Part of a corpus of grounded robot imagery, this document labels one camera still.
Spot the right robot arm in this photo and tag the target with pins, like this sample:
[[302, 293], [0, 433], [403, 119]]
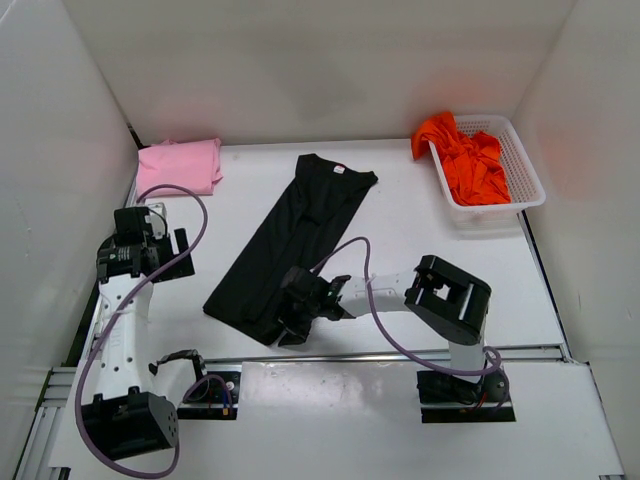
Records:
[[449, 300]]

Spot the orange t-shirt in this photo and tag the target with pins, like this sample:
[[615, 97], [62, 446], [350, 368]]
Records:
[[471, 165]]

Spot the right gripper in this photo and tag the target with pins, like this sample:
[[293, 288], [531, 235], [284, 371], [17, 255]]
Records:
[[297, 331]]

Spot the white plastic basket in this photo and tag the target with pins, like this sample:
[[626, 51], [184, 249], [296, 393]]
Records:
[[524, 186]]

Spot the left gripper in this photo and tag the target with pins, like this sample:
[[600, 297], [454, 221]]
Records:
[[185, 268]]

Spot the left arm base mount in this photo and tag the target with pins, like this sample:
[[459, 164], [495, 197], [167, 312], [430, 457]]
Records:
[[210, 401]]

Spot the black t-shirt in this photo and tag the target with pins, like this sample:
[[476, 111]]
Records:
[[303, 227]]

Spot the aluminium frame rail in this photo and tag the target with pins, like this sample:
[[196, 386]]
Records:
[[53, 312]]

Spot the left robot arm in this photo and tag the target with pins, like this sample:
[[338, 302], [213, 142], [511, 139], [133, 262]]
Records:
[[133, 406]]

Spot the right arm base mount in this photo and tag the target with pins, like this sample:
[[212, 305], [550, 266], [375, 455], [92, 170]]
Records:
[[450, 400]]

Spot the pink t-shirt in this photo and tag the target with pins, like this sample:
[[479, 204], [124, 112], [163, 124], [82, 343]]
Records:
[[192, 165]]

